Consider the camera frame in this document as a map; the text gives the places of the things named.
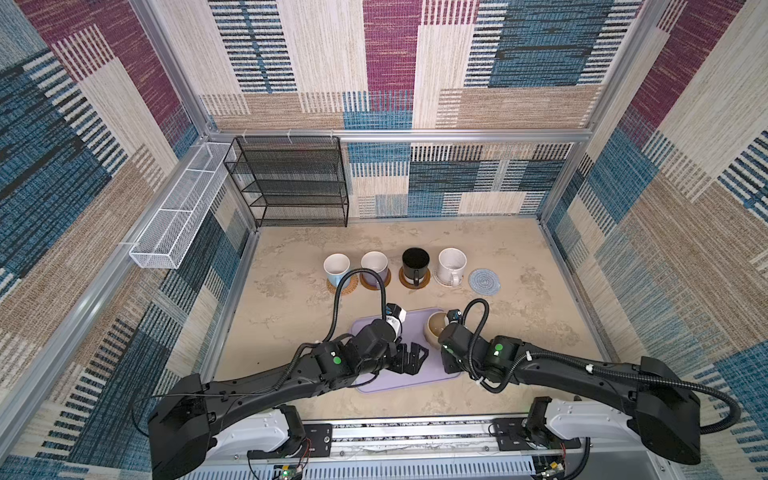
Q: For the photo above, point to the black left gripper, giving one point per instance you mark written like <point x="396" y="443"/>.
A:
<point x="412" y="365"/>

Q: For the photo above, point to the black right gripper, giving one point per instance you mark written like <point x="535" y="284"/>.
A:
<point x="449" y="365"/>

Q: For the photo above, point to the beige mug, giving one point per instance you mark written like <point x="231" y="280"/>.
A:
<point x="433" y="328"/>

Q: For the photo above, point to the large brown wooden coaster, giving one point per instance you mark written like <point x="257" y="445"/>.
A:
<point x="410" y="284"/>

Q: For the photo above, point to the blue grey woven coaster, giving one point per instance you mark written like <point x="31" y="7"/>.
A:
<point x="484" y="282"/>

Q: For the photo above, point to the small brown wooden coaster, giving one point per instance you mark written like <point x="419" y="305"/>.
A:
<point x="370" y="283"/>

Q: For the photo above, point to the white multicolour woven coaster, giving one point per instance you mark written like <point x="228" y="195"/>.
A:
<point x="450" y="279"/>

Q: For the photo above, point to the white mug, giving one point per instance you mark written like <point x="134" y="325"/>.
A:
<point x="451" y="259"/>

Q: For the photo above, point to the black mug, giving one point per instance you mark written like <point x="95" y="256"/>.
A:
<point x="415" y="262"/>

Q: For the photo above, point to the lavender mug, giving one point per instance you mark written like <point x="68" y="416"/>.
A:
<point x="376" y="261"/>

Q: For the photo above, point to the light blue mug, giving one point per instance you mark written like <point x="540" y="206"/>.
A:
<point x="336" y="266"/>

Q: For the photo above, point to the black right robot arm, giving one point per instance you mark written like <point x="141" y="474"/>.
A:
<point x="662" y="410"/>

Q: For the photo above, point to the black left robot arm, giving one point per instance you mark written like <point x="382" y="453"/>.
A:
<point x="182" y="427"/>

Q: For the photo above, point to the lavender plastic tray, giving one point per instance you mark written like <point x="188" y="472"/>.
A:
<point x="432" y="369"/>

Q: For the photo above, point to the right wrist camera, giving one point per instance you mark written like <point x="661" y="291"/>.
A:
<point x="455" y="316"/>

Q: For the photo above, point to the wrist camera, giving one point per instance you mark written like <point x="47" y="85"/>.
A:
<point x="455" y="316"/>
<point x="395" y="316"/>

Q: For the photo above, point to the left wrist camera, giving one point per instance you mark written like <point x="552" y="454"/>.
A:
<point x="395" y="316"/>

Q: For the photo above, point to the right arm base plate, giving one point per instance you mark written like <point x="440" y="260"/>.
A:
<point x="522" y="434"/>

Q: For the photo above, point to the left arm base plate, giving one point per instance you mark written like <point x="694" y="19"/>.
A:
<point x="315" y="437"/>

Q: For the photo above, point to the black wire mesh shelf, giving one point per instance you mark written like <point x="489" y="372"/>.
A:
<point x="291" y="181"/>

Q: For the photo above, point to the white wire mesh basket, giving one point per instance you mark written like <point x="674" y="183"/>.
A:
<point x="165" y="241"/>

